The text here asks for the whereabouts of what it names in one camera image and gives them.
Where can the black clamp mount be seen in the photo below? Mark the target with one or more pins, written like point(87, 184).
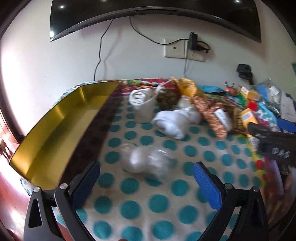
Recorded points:
point(244, 71)

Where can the brown snack packet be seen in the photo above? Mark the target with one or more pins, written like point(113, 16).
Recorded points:
point(215, 114)

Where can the brown reindeer toy figure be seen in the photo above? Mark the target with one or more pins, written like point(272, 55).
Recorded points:
point(231, 89)

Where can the white wall socket plate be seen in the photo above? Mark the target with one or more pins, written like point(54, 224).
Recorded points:
point(179, 50)

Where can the yellow medicine box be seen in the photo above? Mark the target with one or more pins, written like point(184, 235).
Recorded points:
point(250, 94)

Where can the yellow orange box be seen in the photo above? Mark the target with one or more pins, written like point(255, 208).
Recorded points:
point(247, 117)

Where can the blue cloth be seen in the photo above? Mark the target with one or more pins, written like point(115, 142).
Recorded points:
point(210, 89)

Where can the black wall television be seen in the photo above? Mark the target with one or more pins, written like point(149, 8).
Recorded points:
point(67, 17)

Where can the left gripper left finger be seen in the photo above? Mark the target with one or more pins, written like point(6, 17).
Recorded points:
point(40, 222)

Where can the grey cloth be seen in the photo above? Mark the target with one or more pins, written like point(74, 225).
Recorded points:
point(287, 108)

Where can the polka dot cloth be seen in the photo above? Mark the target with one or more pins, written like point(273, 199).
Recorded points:
point(135, 207)

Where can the clear plastic white item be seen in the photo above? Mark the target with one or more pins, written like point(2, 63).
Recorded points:
point(153, 161)

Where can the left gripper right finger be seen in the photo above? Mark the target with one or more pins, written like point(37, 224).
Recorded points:
point(251, 222)

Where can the red green medicine box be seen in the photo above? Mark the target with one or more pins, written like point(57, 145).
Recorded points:
point(252, 105)

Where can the red white carton box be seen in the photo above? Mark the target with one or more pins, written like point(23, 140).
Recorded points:
point(170, 85)

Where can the white sock bundle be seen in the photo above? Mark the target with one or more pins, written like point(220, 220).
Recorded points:
point(175, 123)

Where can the olive yarn rope ball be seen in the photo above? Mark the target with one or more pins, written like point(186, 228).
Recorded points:
point(167, 99)

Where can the yellow snack bag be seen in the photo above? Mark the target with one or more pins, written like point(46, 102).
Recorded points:
point(187, 87)

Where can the plastic bag with blue item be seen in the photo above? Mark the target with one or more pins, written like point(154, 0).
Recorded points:
point(271, 96)

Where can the black power adapter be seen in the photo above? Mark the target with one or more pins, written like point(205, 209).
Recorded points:
point(193, 41)

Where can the gold and maroon storage box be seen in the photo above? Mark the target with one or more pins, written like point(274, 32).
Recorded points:
point(69, 136)

